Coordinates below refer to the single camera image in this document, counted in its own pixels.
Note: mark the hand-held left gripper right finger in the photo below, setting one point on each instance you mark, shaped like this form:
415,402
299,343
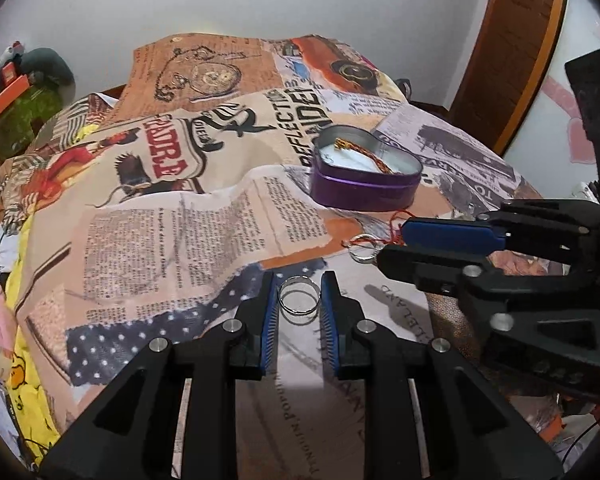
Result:
328,331

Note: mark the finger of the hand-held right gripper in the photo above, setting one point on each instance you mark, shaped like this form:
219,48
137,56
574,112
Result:
430,267
450,233

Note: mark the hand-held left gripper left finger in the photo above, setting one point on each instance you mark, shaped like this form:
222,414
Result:
270,331

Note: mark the silver bangle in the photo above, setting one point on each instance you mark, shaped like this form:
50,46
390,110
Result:
282,300

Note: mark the purple heart-shaped tin box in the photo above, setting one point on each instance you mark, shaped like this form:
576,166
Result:
365,187

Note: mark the newspaper print blanket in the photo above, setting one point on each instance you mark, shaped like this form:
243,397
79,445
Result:
180,240

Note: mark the brown wooden door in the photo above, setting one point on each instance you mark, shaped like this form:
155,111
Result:
510,50

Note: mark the yellow cartoon cloth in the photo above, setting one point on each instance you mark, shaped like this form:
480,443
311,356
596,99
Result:
22,390

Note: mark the green patterned box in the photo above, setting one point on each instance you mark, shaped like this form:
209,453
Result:
15,125

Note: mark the dark green plush toy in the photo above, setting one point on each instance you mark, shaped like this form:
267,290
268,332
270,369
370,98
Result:
50,67

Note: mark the orange box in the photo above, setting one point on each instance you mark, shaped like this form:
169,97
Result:
10,92

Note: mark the pink wall sticker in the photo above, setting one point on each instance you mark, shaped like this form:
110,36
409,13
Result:
575,125

